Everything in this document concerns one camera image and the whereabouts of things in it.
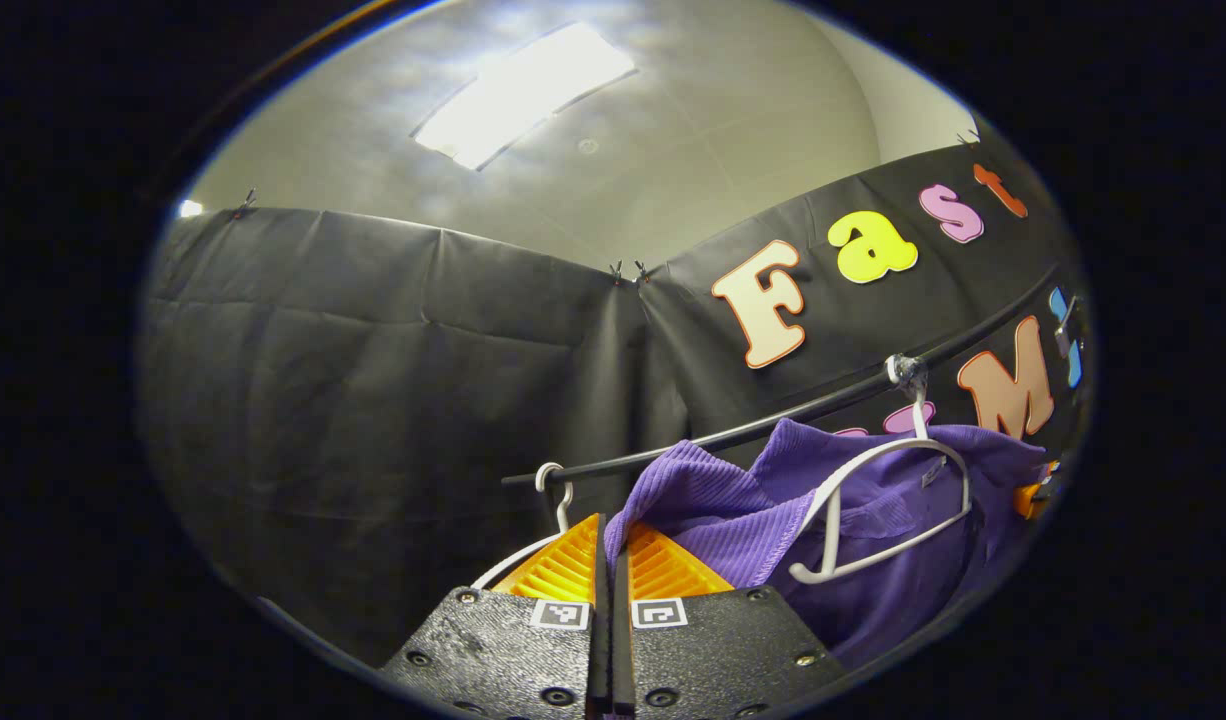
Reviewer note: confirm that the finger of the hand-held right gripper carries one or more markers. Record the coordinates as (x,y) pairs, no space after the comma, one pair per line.
(1031,498)

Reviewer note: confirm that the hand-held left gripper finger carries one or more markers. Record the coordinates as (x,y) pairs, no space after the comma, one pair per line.
(601,620)
(621,630)

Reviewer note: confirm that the purple knit garment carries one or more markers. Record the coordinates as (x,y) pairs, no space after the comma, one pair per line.
(733,500)

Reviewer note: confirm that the white hanger with hook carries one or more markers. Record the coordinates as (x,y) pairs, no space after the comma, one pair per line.
(843,490)

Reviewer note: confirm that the white empty hanger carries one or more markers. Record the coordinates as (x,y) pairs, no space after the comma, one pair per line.
(553,490)

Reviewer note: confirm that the black clothes rack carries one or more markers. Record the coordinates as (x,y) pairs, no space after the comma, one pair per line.
(773,425)

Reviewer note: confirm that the black backdrop cloth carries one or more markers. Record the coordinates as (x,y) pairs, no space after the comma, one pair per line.
(373,400)

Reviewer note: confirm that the ceiling light panel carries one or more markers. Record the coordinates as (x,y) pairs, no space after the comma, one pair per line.
(523,95)

